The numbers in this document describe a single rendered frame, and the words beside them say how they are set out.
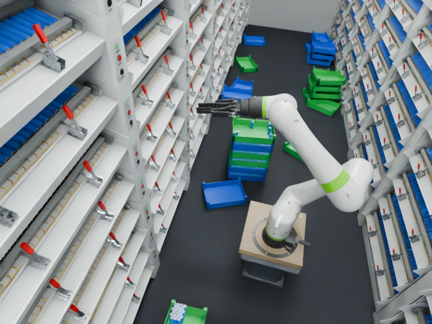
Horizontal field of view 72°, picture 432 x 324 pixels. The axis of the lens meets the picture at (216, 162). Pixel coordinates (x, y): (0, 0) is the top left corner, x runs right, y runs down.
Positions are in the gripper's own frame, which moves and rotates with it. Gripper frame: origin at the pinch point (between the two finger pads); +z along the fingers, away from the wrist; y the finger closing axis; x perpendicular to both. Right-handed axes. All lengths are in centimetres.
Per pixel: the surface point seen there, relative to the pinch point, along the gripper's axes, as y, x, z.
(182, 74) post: 30.4, 1.5, 19.6
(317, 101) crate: 184, -111, -64
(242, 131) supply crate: 63, -61, -2
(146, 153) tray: -23.2, -7.8, 21.9
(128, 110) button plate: -35.3, 22.1, 13.7
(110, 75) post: -40, 37, 12
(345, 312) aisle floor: -33, -118, -71
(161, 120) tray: 0.3, -6.9, 23.2
